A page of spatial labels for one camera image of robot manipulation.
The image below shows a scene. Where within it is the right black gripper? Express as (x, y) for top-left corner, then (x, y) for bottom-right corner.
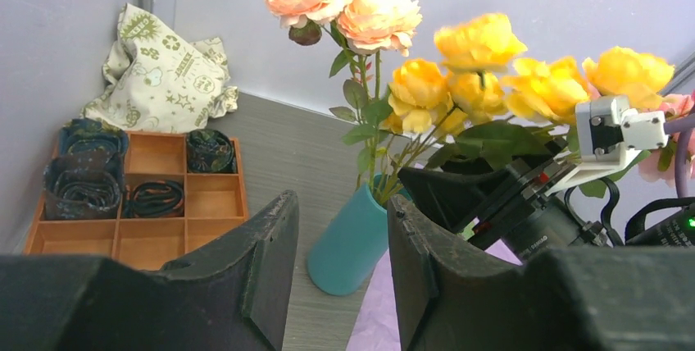
(398, 158), (607, 262)

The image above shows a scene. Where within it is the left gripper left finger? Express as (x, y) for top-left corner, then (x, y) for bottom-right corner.
(1, 190), (300, 350)

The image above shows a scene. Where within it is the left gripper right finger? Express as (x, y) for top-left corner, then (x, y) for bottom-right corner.
(388, 196), (694, 350)

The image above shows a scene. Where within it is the pink paper flower bouquet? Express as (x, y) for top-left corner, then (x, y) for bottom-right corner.
(345, 239), (524, 351)

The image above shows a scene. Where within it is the yellow flower stem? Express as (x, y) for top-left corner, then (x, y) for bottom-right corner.
(375, 12), (677, 206)

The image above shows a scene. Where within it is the teal cylindrical vase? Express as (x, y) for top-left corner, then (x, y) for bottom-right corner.
(307, 183), (388, 296)

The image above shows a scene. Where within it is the peach rose flower stem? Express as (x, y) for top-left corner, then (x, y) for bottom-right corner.
(264, 0), (447, 199)

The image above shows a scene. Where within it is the pink rose flower stem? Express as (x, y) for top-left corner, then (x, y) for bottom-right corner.
(638, 93), (694, 188)

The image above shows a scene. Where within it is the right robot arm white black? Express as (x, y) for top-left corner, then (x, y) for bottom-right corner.
(398, 156), (694, 262)

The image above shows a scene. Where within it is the orange compartment tray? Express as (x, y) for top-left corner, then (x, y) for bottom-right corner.
(23, 131), (249, 270)

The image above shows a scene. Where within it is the dark rolled fabric center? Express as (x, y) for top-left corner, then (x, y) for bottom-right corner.
(122, 180), (185, 218)

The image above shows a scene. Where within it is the dark rolled fabric top-right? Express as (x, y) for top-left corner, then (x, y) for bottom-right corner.
(185, 129), (238, 174)

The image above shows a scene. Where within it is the dark rolled fabric middle-left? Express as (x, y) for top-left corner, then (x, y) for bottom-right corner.
(43, 150), (125, 221)

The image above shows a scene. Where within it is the dark rolled fabric top-left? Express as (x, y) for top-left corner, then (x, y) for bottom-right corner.
(57, 118), (129, 156)

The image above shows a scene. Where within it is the cream printed cloth bag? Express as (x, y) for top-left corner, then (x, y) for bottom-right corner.
(81, 4), (238, 134)

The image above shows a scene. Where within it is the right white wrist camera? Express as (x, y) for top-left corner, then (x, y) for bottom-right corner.
(548, 95), (669, 194)

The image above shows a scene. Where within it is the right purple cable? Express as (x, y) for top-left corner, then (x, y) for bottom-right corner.
(663, 112), (695, 200)

